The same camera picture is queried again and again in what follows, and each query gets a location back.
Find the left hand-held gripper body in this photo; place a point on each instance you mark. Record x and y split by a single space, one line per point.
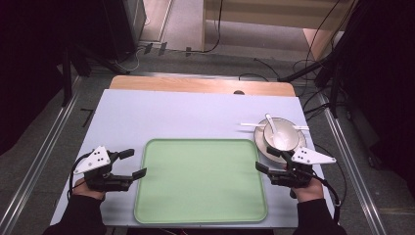
94 160

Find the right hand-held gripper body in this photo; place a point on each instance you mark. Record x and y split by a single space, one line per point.
310 157

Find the white plate with dark rim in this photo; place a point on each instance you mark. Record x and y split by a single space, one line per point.
259 138

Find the white ribbed bowl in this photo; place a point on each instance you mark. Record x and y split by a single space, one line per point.
288 137

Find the white ceramic spoon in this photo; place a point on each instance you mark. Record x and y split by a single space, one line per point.
274 129

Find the light green tray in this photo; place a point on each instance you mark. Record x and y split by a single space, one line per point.
199 182

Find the person's left hand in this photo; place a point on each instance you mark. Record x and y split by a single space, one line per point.
83 190

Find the person's right hand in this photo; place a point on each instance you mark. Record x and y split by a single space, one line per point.
308 193

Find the black metal stand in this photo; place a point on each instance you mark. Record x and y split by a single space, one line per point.
67 78

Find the black tripod stand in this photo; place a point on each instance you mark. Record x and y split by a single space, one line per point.
313 67

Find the dark grey cabinet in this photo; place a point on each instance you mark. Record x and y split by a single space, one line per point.
130 23

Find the light wooden cabinet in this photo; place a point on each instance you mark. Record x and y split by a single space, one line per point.
261 13

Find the metal floor rail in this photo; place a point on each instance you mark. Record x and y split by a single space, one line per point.
352 169
39 163

